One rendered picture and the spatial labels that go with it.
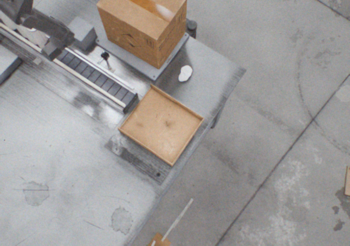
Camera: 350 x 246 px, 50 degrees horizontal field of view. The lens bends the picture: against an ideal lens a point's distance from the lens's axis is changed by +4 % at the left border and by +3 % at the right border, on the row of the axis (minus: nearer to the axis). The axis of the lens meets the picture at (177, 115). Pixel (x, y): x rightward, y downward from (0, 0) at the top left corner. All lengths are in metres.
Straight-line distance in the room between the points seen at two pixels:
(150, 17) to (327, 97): 1.64
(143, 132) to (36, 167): 0.48
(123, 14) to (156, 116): 0.47
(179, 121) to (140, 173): 0.30
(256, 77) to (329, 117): 0.57
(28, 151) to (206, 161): 1.20
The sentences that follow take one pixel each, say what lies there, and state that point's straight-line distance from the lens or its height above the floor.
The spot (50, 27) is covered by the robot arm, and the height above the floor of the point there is 1.32.
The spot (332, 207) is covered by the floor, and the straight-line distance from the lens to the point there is 2.63.
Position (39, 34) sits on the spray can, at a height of 1.01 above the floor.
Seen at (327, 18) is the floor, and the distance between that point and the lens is 3.13.
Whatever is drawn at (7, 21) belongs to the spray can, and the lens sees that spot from 1.89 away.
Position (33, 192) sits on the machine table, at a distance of 1.70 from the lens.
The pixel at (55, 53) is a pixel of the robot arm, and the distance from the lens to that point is 1.55.
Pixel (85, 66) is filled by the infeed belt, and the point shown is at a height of 0.88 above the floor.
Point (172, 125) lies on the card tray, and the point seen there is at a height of 0.83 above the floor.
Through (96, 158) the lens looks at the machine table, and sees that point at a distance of 1.65.
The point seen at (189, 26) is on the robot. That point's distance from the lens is 2.49.
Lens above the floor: 2.41
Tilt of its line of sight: 71 degrees down
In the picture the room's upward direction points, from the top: 2 degrees clockwise
